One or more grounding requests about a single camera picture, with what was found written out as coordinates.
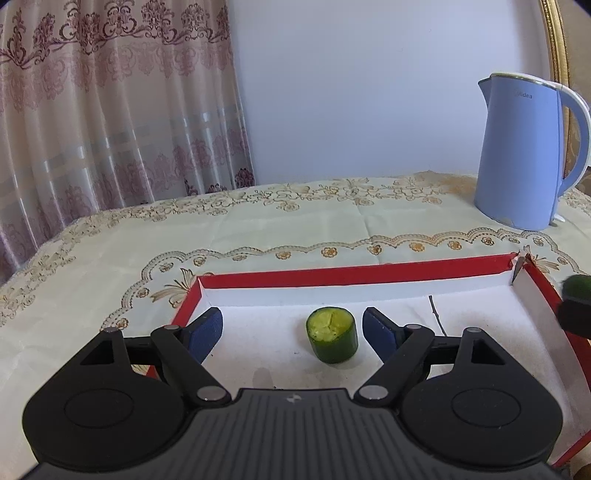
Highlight green cucumber end piece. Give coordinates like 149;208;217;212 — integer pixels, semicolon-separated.
562;274;591;304

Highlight green cucumber cylinder piece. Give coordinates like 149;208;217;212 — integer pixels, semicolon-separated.
305;307;359;364

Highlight cream embroidered tablecloth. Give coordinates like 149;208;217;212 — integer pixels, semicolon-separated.
1;171;590;479

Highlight blue electric kettle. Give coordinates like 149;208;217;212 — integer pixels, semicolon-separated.
475;72;590;231

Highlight red shallow cardboard tray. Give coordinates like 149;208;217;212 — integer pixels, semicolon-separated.
162;254;590;465

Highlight gold framed headboard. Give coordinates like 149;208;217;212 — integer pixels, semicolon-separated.
539;0;591;195

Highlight patterned pink curtain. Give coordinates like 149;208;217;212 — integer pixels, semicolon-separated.
1;1;254;279

